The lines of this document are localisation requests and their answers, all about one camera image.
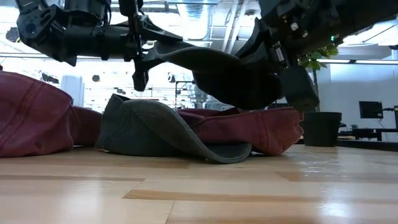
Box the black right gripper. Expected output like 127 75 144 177
235 17 320 112

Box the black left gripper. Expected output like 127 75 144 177
93 0 184 92

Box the dark grey baseball cap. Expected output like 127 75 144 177
95 93 252 165
154 40 285 111

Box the maroon baseball cap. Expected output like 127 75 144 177
0 70 103 158
175 106 305 156

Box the green leafy plant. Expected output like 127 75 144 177
297 43 340 113

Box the white pillar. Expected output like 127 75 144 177
60 74 85 108

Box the black plant pot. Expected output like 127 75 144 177
302 111 343 147

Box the black computer monitor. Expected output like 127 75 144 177
359 101 384 119

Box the black desk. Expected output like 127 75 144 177
337 126 398 141

